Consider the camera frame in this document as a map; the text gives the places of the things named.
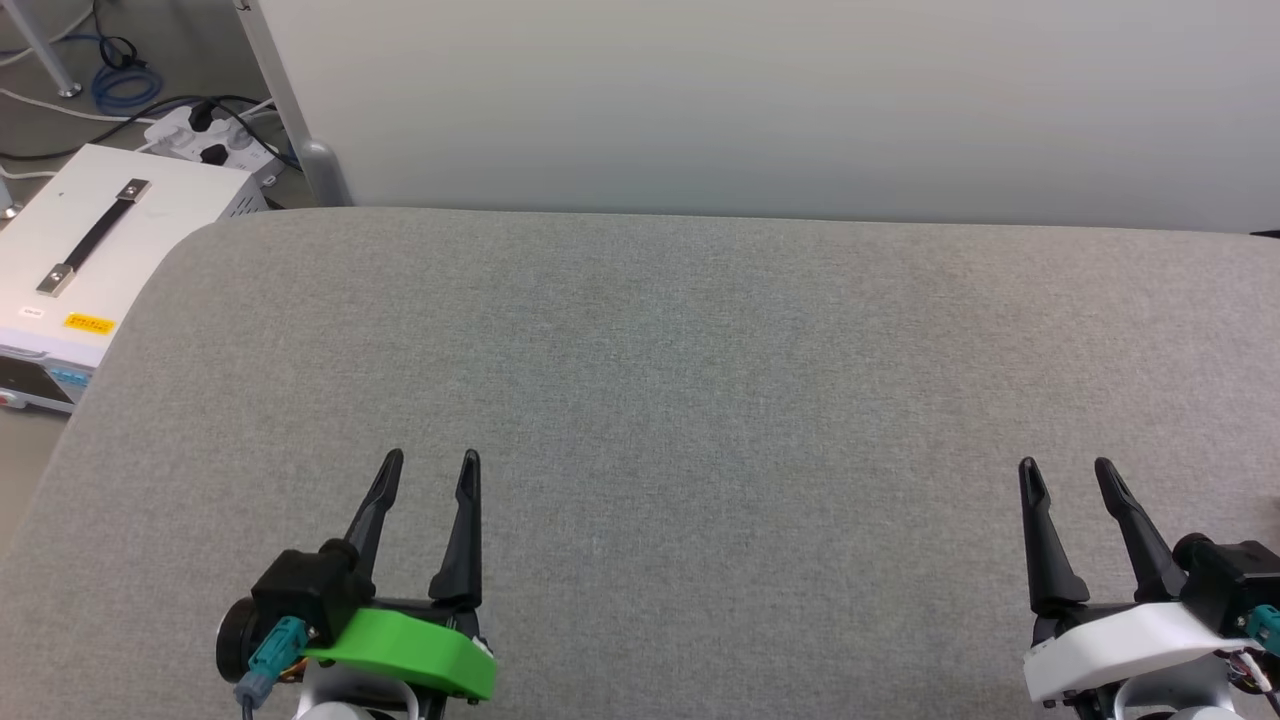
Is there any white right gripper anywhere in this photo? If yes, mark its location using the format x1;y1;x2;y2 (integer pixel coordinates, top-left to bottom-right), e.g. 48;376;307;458
1018;457;1271;720

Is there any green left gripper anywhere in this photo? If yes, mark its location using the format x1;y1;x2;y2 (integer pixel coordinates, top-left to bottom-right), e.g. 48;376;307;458
298;448;498;720

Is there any black round left gripper motor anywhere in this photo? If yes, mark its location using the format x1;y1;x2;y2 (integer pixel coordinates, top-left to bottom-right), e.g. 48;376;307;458
215;598;264;684

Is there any white equipment box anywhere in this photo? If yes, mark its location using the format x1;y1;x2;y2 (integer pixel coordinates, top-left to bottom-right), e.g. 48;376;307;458
0;145;269;413

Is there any white power strip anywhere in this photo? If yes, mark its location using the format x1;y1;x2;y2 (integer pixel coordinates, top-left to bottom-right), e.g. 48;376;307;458
143;103;286;186

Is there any slanted grey metal leg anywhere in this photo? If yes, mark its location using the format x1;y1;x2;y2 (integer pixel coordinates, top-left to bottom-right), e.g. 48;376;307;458
5;0;83;99

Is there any teal right camera connector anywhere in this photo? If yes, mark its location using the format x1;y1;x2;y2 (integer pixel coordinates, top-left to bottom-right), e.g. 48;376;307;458
1245;603;1280;657

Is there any teal camera connector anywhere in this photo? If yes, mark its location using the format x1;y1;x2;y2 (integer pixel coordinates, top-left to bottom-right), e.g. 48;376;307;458
235;616;309;707
1245;603;1280;657

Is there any teal left camera connector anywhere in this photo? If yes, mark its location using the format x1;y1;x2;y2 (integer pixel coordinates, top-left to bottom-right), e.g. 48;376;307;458
235;616;309;707

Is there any grey metal partition post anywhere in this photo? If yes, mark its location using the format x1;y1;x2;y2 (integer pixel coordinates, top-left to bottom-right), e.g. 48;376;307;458
235;0;353;208

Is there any black strap carry handle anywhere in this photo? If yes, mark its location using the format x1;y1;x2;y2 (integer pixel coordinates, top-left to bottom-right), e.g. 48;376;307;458
37;179;151;298

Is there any black floor cable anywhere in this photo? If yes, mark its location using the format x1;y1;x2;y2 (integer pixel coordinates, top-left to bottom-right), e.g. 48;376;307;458
0;95;296;166

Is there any blue coiled cable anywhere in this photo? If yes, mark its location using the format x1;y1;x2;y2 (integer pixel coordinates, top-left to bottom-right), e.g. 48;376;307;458
92;35;163;113

